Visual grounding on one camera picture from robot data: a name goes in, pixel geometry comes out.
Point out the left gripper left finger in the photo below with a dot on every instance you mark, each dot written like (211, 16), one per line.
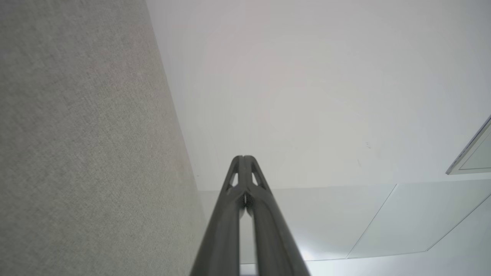
(222, 230)

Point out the grey fabric sofa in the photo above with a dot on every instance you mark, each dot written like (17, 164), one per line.
(84, 145)

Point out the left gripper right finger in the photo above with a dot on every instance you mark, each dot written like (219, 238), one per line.
(272, 237)

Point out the grey framed white panel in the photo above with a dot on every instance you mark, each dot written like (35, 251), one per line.
(477, 155)

